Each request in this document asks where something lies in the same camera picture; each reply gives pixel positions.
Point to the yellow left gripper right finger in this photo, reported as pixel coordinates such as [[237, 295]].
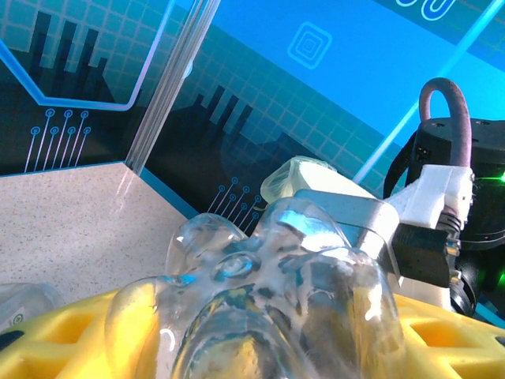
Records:
[[453, 363]]

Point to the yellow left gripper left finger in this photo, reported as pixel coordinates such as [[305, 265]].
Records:
[[39, 355]]

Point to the clear plastic bottle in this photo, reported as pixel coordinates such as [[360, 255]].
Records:
[[252, 316]]

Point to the pale green plastic bin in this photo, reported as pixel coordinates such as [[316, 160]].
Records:
[[315, 175]]

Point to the aluminium frame post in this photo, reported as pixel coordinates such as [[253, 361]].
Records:
[[173, 87]]

